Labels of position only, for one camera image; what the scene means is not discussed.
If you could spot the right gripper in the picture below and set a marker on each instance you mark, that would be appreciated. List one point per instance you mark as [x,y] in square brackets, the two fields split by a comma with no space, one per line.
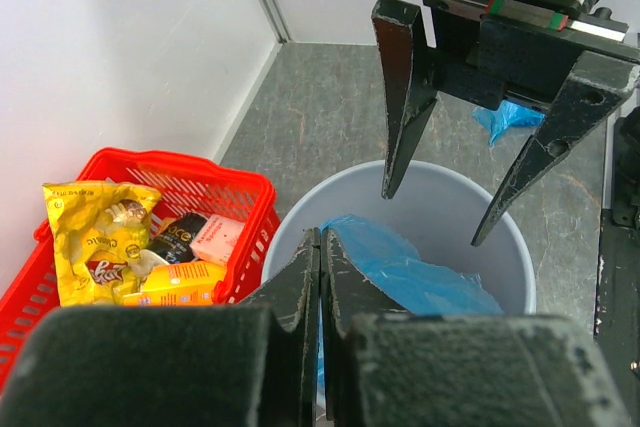
[491,50]

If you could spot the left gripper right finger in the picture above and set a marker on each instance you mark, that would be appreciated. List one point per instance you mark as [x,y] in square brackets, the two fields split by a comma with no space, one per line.
[387,367]

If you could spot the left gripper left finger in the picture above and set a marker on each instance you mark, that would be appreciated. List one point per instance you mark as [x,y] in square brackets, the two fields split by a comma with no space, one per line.
[247,364]

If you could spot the torn blue trash bag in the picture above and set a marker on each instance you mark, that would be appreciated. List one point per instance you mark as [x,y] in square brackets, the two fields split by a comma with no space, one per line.
[394,265]

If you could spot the grey plastic trash bin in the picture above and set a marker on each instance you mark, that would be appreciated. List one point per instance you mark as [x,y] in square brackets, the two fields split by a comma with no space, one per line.
[435,209]

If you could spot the small orange carton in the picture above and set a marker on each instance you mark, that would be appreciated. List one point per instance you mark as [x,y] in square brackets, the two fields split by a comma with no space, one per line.
[182,284]

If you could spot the red plastic shopping basket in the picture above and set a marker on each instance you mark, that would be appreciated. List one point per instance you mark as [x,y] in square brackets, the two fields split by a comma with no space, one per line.
[188,184]

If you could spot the yellow chips bag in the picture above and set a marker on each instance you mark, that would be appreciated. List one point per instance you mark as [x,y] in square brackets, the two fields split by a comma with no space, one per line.
[99,229]

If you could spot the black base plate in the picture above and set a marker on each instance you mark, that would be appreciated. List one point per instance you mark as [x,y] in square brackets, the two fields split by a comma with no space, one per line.
[616,320]

